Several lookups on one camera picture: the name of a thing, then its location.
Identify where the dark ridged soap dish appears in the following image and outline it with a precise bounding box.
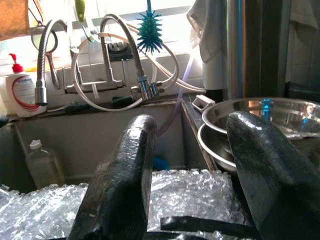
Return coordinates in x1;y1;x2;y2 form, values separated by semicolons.
108;41;133;62

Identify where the flexible steel sprayer faucet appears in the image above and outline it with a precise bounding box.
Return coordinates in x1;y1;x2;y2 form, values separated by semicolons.
34;18;69;106

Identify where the dark green scrub pad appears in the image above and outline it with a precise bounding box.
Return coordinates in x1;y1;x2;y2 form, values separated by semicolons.
63;101;93;114

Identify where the clear bubble wrap sheet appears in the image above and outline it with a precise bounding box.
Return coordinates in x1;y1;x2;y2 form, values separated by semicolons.
0;167;253;240

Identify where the stainless steel sink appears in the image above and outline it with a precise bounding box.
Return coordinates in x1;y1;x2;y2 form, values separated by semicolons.
0;98;220;195

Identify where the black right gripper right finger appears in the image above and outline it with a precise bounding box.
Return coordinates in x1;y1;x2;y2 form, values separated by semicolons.
226;111;320;240

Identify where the green sponge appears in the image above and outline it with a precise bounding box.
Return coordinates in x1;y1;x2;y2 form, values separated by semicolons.
111;95;137;108

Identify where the green handled utensil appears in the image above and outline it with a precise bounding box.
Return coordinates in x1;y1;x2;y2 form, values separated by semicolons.
74;0;87;23

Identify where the white soap bottle red pump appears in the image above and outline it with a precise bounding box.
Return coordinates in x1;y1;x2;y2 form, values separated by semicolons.
0;53;48;118

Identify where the tall steel cylinder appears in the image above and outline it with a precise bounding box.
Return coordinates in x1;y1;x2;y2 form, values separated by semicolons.
224;0;288;101

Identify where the brown wooden board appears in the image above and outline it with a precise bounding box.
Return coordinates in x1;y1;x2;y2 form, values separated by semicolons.
0;0;30;42

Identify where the steel wall mixer tap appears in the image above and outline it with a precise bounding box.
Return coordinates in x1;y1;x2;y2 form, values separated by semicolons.
63;74;126;95

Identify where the steel gooseneck faucet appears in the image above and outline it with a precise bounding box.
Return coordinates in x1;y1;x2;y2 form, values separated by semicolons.
99;13;166;101

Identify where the blue bottle brush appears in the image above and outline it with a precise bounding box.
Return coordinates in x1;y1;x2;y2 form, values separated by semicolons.
136;0;163;56

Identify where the clear glass bottle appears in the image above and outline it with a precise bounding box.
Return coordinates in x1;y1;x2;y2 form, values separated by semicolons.
24;139;66;190

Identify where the black box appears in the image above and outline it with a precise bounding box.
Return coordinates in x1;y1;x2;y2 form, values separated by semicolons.
284;81;320;103

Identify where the white filter canister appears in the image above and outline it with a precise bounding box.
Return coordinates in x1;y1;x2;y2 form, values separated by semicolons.
201;56;227;91

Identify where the grey white towel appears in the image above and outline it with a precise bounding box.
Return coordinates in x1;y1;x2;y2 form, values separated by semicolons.
186;0;232;64

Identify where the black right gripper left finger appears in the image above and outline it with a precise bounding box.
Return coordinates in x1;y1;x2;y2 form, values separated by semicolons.
67;114;158;240

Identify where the light grey appliance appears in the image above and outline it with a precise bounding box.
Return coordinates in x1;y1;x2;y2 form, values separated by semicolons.
287;0;320;85

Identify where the steel bowl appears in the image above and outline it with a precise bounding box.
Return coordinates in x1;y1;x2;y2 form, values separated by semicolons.
201;96;320;141

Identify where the wide steel dish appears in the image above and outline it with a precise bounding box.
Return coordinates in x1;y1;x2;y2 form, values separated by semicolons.
196;122;320;174

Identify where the white flexible hose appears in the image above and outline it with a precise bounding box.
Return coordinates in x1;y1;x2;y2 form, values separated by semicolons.
124;22;208;92
71;32;156;113

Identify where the clear drain hose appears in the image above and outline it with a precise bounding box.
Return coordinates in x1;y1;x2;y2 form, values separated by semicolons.
156;56;196;137

